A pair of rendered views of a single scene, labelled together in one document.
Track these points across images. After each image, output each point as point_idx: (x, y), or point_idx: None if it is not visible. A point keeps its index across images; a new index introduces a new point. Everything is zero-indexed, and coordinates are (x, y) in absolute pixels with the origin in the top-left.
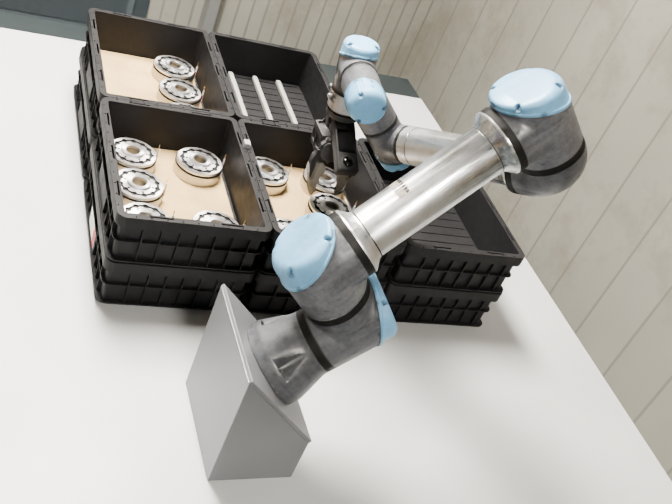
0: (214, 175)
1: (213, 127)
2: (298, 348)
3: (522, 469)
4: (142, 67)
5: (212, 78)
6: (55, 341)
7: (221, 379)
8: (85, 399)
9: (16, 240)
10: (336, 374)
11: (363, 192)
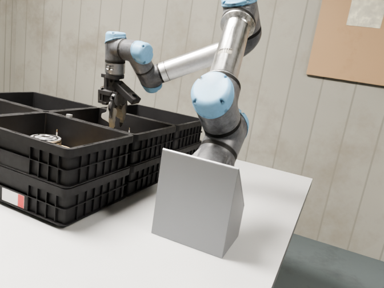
0: (60, 140)
1: (38, 120)
2: (225, 154)
3: (272, 191)
4: None
5: (5, 107)
6: (68, 256)
7: (200, 194)
8: (126, 268)
9: None
10: None
11: (126, 124)
